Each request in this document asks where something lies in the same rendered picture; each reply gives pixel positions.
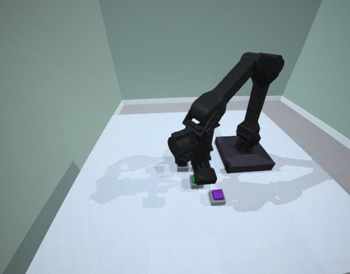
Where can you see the green button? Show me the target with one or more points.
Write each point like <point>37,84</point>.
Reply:
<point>193,185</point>

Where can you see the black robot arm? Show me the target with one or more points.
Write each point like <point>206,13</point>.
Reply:
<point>210,107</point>

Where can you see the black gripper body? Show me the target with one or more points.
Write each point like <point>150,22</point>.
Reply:
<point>203,174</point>

